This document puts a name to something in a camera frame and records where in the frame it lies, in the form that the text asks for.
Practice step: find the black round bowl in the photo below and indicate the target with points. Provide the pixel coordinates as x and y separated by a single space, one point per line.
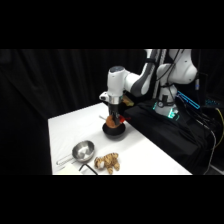
114 132

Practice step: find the red plastic piece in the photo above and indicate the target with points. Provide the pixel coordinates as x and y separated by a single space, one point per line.
126 118

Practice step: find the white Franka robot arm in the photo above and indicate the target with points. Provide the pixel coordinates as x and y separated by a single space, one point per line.
116 83

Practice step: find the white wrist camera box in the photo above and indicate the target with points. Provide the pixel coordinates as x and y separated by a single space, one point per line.
103 96

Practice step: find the black cloth-covered stand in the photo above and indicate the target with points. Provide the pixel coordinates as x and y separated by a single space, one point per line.
156 130

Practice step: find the striped tiger plush toy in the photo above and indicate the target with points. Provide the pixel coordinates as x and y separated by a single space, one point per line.
107 162

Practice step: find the white paper sheet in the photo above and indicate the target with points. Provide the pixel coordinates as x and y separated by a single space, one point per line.
69 170

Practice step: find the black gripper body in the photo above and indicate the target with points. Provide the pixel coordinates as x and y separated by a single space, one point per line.
115 108

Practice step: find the brown toy potato with tag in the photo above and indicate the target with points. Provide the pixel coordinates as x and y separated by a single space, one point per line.
110 122

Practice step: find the black curtain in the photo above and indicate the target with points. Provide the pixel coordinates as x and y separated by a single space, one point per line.
50 83

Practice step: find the green base light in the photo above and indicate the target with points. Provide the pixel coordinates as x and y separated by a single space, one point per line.
172 113

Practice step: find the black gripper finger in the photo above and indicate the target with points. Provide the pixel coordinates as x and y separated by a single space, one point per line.
113 118
118 119

